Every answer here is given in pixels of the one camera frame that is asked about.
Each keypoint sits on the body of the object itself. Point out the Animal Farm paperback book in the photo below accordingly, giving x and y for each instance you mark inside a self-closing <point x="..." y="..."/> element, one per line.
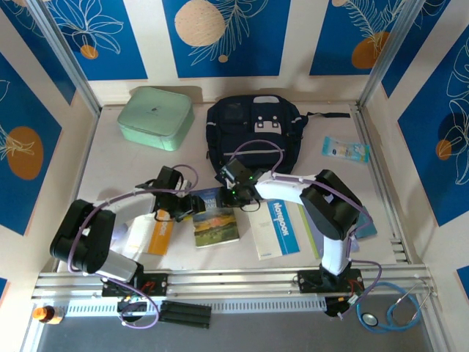
<point x="216" y="227"/>

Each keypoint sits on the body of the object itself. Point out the orange notebook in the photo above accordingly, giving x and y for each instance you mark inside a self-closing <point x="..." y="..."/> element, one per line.
<point x="161" y="234"/>

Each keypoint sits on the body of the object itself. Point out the blue notebook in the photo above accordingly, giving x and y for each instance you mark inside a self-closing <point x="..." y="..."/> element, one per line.
<point x="280" y="231"/>

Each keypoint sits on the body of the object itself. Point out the navy blue backpack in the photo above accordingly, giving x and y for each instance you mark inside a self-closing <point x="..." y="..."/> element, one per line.
<point x="223" y="139"/>

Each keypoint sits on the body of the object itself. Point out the lavender plastic folder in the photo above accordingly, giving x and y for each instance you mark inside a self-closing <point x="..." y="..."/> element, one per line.
<point x="311" y="238"/>

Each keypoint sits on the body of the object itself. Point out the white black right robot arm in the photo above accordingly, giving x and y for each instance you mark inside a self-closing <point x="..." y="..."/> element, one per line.
<point x="329" y="212"/>

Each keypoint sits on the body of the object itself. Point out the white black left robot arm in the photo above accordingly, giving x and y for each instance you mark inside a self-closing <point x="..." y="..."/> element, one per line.
<point x="84" y="242"/>

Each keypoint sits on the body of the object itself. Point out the light blue wet wipes pack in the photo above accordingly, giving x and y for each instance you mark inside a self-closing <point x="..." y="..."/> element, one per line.
<point x="346" y="148"/>

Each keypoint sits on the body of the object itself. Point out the mint green lunch box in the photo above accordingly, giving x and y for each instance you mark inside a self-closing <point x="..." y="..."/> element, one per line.
<point x="154" y="117"/>

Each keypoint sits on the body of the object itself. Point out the small wiring connector board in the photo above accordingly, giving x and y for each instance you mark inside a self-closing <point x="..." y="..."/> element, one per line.
<point x="132" y="304"/>
<point x="342" y="302"/>

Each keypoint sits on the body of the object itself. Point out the blue poster with beige circle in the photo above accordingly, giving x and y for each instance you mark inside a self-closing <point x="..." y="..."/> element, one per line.
<point x="238" y="55"/>

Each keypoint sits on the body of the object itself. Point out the orange pill bottle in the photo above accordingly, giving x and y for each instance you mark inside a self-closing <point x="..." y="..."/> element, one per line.
<point x="47" y="315"/>

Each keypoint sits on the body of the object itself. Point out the blue poster with orange circle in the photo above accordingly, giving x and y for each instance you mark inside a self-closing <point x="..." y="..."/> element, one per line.
<point x="29" y="110"/>
<point x="337" y="36"/>

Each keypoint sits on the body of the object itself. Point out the blue stethoscope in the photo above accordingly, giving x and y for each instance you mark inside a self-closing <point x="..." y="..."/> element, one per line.
<point x="369" y="319"/>

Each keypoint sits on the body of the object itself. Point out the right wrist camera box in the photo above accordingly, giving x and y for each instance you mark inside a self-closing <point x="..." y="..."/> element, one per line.
<point x="234" y="170"/>

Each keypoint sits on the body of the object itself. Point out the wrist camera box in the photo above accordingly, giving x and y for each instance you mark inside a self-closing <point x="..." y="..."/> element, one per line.
<point x="169" y="176"/>
<point x="234" y="170"/>

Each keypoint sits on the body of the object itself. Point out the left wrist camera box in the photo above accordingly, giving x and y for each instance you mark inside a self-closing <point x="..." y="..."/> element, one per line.
<point x="169" y="176"/>

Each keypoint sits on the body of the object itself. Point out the aluminium mounting rail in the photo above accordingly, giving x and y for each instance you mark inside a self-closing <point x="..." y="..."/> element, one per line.
<point x="234" y="282"/>

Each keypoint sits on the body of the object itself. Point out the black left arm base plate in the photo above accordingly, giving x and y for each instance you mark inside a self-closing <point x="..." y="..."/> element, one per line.
<point x="157" y="284"/>

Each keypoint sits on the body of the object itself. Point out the black slotted duct piece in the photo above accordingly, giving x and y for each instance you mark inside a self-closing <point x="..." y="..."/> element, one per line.
<point x="187" y="313"/>

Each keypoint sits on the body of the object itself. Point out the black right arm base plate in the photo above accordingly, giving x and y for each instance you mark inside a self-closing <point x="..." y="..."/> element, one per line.
<point x="309" y="282"/>

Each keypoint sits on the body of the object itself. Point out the aluminium table side rail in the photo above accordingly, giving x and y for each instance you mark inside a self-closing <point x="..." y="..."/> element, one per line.
<point x="382" y="183"/>

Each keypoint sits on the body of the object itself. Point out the blue floral wall poster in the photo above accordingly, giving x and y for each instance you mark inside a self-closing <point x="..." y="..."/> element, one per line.
<point x="110" y="55"/>
<point x="432" y="146"/>

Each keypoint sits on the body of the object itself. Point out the aluminium frame post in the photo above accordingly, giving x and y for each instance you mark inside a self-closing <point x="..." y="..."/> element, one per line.
<point x="386" y="55"/>
<point x="65" y="55"/>

